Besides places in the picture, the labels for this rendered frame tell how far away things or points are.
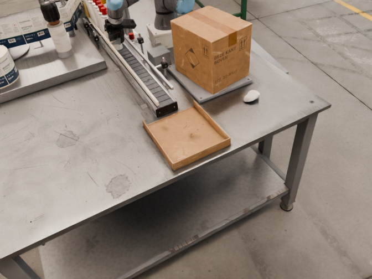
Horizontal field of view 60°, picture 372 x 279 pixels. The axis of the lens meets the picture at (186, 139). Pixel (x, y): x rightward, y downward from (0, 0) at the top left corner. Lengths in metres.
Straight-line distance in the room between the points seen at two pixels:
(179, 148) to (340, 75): 2.30
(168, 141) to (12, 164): 0.65
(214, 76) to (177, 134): 0.33
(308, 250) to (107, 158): 1.26
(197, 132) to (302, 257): 1.01
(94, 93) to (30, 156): 0.46
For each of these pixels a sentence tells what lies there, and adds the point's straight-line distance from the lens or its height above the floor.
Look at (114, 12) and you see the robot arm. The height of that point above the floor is 1.17.
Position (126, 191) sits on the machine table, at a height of 0.83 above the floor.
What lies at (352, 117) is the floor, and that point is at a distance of 2.92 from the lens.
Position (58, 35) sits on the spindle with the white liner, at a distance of 1.96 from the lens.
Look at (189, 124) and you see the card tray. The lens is 1.43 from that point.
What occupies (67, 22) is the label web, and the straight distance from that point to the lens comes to 2.20.
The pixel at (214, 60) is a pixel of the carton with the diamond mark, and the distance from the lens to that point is 1.46.
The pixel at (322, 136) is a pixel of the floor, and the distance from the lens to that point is 2.67.
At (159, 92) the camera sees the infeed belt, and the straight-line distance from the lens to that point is 1.55.
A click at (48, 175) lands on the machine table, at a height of 0.83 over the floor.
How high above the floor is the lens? 1.78
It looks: 44 degrees down
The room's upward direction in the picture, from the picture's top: 6 degrees counter-clockwise
